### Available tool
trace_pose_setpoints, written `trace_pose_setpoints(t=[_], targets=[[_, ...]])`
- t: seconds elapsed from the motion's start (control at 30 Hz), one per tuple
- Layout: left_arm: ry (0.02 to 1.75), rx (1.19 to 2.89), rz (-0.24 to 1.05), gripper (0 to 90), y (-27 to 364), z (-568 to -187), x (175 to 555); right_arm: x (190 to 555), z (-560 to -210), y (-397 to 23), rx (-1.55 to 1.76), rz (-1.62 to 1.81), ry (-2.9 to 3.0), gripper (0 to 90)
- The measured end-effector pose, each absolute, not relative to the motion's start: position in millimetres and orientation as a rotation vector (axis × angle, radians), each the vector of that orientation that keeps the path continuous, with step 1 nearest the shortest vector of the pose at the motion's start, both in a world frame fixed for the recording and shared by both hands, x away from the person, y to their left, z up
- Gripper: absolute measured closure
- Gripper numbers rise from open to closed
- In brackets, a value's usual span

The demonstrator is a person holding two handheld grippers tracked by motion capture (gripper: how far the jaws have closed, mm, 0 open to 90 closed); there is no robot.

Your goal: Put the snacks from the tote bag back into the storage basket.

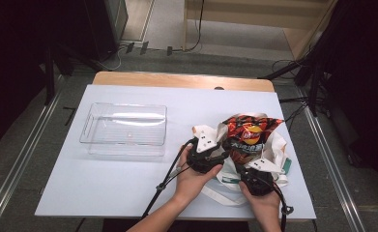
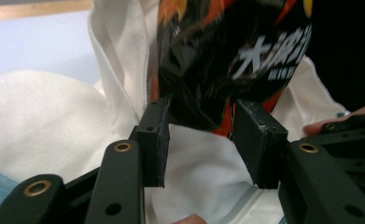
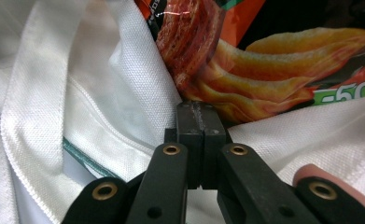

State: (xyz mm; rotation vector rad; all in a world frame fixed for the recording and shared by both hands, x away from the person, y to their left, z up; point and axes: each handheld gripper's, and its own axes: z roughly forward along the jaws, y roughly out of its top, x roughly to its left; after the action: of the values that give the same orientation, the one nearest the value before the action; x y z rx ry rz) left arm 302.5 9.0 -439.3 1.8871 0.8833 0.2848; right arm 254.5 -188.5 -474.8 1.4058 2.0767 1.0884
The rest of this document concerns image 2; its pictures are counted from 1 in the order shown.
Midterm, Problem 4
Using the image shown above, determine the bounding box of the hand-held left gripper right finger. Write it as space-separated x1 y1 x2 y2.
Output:
232 99 288 190

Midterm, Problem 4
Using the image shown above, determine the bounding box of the white patterned tote bag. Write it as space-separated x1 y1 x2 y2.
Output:
0 0 351 224

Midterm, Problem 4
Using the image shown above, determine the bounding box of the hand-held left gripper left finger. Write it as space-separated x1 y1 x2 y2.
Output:
136 97 171 189

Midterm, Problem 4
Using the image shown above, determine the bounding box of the black curtain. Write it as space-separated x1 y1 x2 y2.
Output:
304 0 365 112

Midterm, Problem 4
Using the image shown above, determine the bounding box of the black orange snack bag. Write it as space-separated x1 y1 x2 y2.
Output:
153 0 314 138

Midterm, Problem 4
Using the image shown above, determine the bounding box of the white table mat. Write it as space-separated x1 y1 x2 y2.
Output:
0 10 101 86

